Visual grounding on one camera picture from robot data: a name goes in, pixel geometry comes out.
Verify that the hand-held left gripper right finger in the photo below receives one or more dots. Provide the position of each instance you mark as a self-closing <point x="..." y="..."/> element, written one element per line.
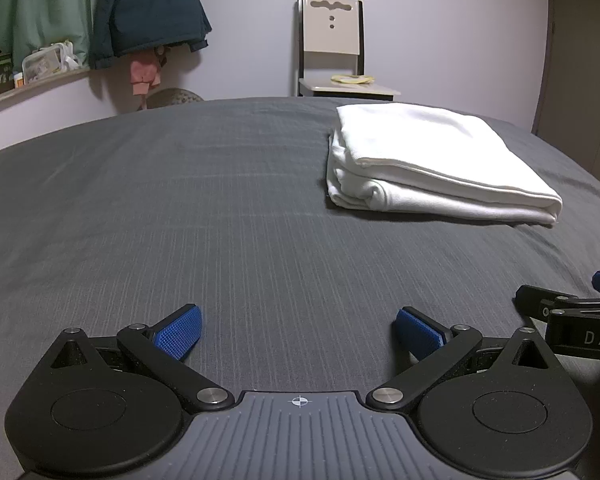
<point x="420" y="330"/>

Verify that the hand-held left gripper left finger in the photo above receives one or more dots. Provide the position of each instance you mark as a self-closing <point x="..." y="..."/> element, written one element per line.
<point x="177" y="330"/>

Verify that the white long-sleeved shirt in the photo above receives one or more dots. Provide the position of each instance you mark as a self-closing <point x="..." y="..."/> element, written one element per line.
<point x="430" y="160"/>

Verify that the grey-brown door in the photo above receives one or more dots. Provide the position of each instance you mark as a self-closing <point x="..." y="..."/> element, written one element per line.
<point x="580" y="60"/>

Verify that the round patterned stool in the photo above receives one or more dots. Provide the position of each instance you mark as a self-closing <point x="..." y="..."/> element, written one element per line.
<point x="177" y="97"/>

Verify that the pink garment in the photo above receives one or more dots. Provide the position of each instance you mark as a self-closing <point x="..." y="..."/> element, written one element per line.
<point x="145" y="75"/>

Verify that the yellow item on chair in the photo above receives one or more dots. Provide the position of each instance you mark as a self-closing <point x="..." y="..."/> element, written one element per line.
<point x="352" y="79"/>

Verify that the grey window ledge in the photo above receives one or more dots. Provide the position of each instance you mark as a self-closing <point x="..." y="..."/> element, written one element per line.
<point x="10" y="95"/>

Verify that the white plastic bag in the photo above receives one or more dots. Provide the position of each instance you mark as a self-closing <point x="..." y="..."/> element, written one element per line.
<point x="72" y="55"/>

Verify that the clear plastic storage box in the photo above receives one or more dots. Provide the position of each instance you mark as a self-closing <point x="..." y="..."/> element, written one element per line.
<point x="42" y="65"/>

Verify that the cream wooden chair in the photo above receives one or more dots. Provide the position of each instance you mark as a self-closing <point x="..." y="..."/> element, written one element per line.
<point x="330" y="30"/>

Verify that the dark blue jacket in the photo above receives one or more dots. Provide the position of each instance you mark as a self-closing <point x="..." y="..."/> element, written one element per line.
<point x="150" y="5"/>

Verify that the green curtain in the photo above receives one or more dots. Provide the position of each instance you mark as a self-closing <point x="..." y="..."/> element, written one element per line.
<point x="35" y="5"/>

